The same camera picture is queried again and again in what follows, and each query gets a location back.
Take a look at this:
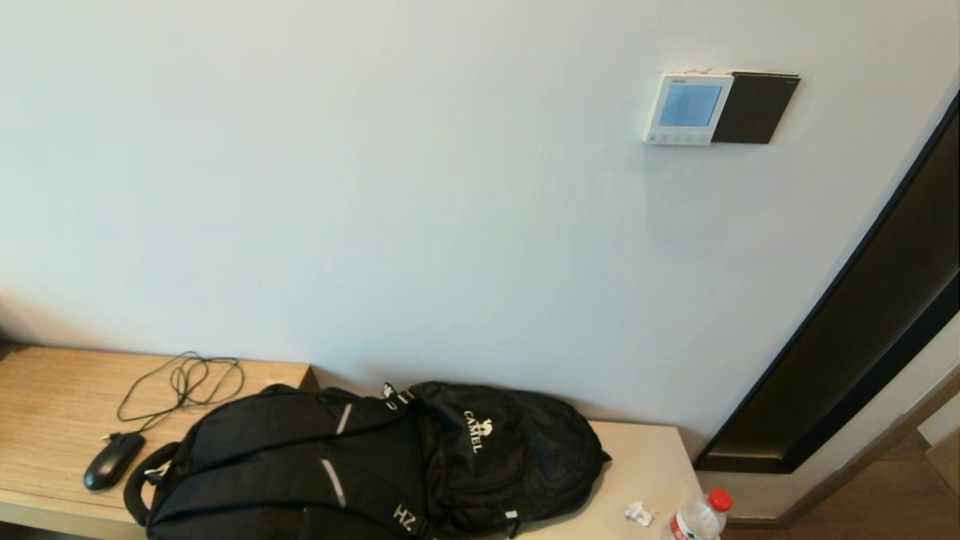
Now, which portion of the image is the white wall thermostat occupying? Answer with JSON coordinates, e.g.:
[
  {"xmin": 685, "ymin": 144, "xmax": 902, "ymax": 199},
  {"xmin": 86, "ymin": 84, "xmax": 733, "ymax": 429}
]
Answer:
[{"xmin": 643, "ymin": 72, "xmax": 734, "ymax": 146}]

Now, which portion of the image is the black Camel backpack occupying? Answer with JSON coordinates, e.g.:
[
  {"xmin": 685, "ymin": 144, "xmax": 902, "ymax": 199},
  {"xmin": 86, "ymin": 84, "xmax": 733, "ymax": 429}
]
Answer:
[{"xmin": 409, "ymin": 381, "xmax": 612, "ymax": 538}]

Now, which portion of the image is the beige cabinet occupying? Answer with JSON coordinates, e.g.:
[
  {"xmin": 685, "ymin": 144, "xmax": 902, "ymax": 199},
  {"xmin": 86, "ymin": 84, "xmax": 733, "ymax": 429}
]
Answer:
[{"xmin": 480, "ymin": 420, "xmax": 706, "ymax": 540}]

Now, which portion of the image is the large black HZ backpack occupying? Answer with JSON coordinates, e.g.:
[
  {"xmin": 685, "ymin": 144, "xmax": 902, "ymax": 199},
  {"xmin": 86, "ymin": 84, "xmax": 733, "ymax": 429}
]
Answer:
[{"xmin": 124, "ymin": 382, "xmax": 436, "ymax": 540}]

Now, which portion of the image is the clear bottle with red cap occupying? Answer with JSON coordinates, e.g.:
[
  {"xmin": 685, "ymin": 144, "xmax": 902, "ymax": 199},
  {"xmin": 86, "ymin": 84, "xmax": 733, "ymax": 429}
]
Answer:
[{"xmin": 662, "ymin": 488, "xmax": 734, "ymax": 540}]

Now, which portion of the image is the black computer mouse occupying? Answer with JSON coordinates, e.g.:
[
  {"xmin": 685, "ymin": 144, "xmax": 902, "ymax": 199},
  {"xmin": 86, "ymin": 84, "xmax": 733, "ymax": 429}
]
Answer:
[{"xmin": 82, "ymin": 432, "xmax": 146, "ymax": 492}]

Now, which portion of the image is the light wooden desk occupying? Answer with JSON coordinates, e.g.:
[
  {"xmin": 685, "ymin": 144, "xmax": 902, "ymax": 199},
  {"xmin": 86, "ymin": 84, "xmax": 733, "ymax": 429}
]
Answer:
[{"xmin": 0, "ymin": 343, "xmax": 320, "ymax": 540}]

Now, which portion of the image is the dark wall switch panel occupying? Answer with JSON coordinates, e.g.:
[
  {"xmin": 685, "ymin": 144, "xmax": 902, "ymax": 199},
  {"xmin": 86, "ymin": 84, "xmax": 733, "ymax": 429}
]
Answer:
[{"xmin": 711, "ymin": 71, "xmax": 801, "ymax": 146}]

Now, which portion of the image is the black mouse cable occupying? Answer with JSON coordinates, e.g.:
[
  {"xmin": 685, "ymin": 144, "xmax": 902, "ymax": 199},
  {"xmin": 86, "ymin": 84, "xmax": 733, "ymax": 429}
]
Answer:
[{"xmin": 103, "ymin": 351, "xmax": 246, "ymax": 443}]

